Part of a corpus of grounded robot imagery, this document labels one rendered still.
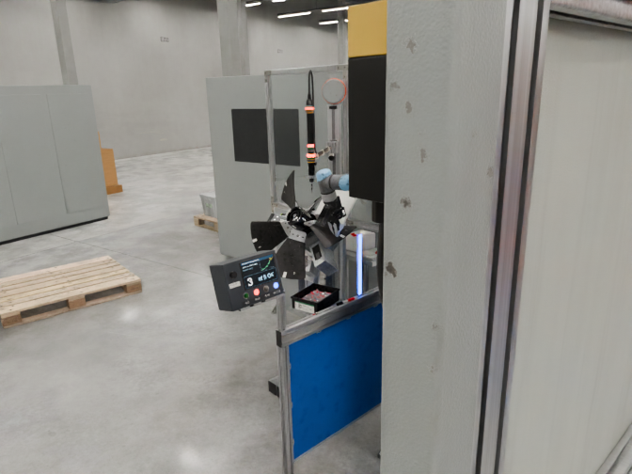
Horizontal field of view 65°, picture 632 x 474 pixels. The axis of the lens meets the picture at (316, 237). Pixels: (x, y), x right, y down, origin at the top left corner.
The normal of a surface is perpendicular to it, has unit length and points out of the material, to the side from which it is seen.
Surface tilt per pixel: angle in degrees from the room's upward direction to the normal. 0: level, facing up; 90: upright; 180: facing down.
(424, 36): 90
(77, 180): 90
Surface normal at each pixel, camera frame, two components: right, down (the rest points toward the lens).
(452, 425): 0.68, 0.19
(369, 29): -0.73, 0.21
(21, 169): 0.82, 0.15
